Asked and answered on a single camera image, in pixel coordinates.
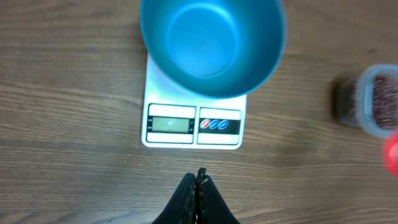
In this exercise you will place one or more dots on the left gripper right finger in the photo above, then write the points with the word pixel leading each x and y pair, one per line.
pixel 211 207

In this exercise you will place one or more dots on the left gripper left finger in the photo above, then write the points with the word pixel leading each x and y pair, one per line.
pixel 181 207

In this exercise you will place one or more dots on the red scoop blue handle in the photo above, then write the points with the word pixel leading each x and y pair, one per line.
pixel 389 154

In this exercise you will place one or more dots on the white kitchen scale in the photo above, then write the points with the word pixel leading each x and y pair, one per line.
pixel 175 118

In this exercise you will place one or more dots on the blue bowl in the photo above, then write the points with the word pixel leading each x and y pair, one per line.
pixel 215 48

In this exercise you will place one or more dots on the clear plastic container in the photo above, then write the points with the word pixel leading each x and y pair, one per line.
pixel 354 100

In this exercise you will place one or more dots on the red beans in container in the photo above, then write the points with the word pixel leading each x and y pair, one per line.
pixel 385 102

